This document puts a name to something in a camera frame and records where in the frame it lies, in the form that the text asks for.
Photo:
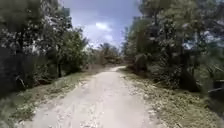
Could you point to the pale gravel path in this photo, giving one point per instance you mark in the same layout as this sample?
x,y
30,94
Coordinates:
x,y
100,103

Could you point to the wood of trees and bushes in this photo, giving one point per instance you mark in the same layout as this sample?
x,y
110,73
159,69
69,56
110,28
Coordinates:
x,y
173,43
36,46

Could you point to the grass verge with leaves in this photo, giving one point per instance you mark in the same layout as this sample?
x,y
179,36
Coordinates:
x,y
30,98
180,106

